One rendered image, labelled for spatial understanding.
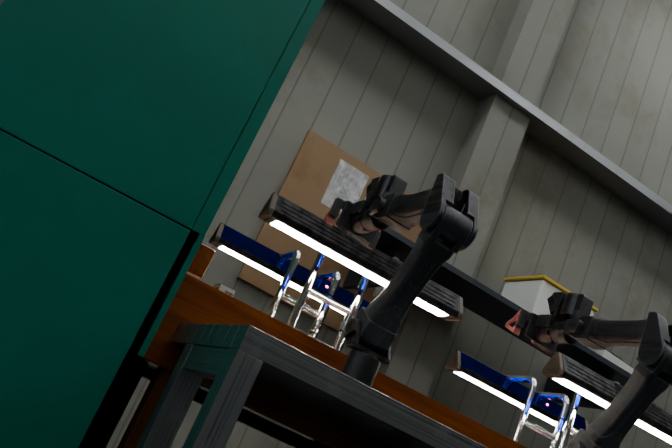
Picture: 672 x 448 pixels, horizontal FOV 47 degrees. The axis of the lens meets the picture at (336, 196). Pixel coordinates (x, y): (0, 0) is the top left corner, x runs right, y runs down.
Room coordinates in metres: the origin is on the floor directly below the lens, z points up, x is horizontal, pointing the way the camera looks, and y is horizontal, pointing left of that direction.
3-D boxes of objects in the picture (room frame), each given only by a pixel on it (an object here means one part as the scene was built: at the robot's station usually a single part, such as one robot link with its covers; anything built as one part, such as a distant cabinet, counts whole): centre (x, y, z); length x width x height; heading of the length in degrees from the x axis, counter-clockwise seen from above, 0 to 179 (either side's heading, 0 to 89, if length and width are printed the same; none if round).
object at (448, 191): (1.46, -0.17, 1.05); 0.30 x 0.09 x 0.12; 20
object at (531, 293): (4.34, -1.41, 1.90); 0.45 x 0.37 x 0.25; 110
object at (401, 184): (1.62, -0.11, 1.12); 0.12 x 0.09 x 0.12; 20
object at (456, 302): (2.00, -0.14, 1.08); 0.62 x 0.08 x 0.07; 106
